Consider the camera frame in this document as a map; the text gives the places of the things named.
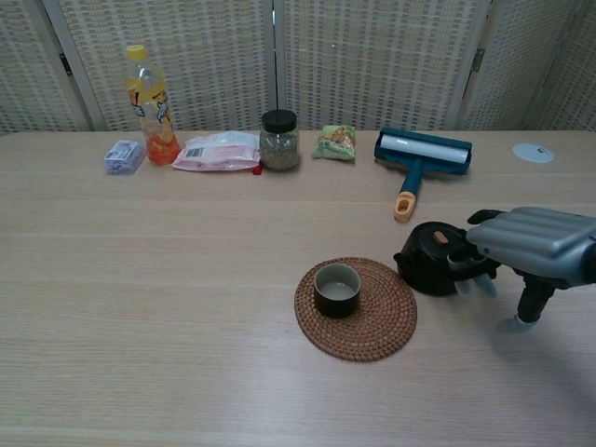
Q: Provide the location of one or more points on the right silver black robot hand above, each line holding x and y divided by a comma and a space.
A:
535, 237

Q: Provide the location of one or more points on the black teapot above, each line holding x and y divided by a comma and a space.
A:
419, 265

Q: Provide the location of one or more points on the round woven rattan coaster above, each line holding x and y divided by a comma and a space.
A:
382, 326

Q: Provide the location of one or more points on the teal lint roller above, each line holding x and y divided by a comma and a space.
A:
423, 151

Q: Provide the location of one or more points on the dark ceramic teacup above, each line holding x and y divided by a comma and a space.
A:
336, 302

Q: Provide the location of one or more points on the green snack packet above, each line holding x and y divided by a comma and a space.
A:
335, 144

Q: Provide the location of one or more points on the glass jar with black lid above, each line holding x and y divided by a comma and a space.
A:
279, 149

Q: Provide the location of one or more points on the pink snack bag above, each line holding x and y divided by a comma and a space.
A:
219, 156

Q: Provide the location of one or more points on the woven folding screen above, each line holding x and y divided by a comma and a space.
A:
186, 60

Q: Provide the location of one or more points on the orange drink bottle yellow cap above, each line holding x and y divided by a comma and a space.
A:
153, 112

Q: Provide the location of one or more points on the small blue tissue pack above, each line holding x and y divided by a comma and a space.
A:
123, 157

